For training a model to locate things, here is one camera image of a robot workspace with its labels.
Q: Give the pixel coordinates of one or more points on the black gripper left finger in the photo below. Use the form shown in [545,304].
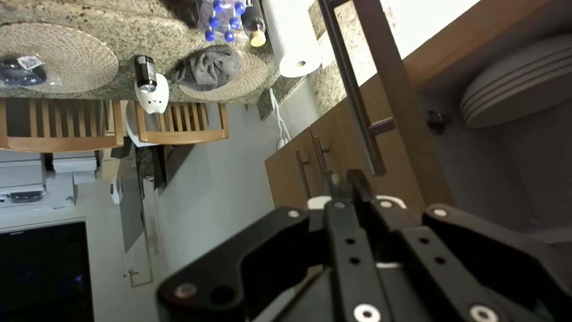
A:
[357,283]

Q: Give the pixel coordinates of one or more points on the woven placemat left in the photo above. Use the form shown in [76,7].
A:
[74,59]

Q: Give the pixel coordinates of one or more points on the small glass bottle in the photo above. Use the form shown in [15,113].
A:
[255,23]

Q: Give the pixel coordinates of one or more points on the cabinet door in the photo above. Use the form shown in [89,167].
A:
[400,117]

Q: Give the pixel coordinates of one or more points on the black item in bag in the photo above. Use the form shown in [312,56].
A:
[23,70]

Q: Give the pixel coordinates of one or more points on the blue water bottles pack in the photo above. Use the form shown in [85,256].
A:
[225,20]

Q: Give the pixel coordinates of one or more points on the stacked white plates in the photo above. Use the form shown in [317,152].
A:
[528,81]

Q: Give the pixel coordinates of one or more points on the dark grey cloth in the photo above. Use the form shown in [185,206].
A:
[208,68]

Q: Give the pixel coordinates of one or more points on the woven placemat with cloth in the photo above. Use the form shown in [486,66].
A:
[255,72]

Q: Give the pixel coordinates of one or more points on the white handheld device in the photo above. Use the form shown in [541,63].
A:
[151,86]

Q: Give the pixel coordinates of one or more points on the wooden chair left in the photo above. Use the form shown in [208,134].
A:
[60,125]

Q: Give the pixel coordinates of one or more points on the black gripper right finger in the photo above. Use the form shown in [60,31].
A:
[435,279]

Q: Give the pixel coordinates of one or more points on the wooden chair right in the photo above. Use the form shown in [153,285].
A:
[182,124]

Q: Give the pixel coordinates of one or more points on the white paper towel roll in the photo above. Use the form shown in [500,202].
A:
[292,36]

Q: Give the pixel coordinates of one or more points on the wooden chair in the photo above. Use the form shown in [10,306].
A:
[182,124]
[60,125]

